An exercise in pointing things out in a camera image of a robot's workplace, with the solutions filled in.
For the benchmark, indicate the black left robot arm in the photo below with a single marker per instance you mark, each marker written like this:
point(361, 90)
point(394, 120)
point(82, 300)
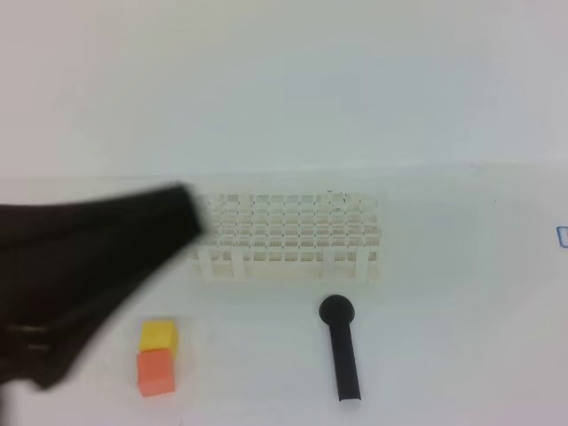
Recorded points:
point(66, 268)

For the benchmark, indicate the white test tube rack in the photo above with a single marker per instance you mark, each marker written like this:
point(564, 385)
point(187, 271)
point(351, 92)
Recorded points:
point(290, 236)

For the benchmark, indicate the black round-headed cylinder tool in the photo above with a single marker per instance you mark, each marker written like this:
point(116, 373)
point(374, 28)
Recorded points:
point(337, 312)

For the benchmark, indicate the yellow foam cube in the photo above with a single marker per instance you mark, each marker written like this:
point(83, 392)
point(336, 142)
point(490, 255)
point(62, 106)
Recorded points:
point(159, 334)

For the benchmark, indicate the orange foam cube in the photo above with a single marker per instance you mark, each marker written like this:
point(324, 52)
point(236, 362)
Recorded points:
point(155, 372)

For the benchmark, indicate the blue outlined label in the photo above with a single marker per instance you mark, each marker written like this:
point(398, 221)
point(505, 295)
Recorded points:
point(562, 235)

